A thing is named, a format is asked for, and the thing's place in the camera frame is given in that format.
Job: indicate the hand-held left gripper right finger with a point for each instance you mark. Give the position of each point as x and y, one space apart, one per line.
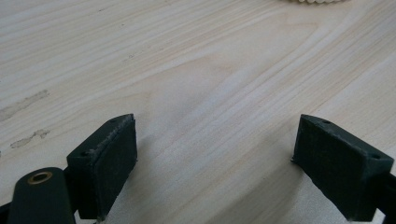
339 174

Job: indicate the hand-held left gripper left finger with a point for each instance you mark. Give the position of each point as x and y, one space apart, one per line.
106 174

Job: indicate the white plastic basket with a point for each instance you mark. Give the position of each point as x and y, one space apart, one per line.
317 1

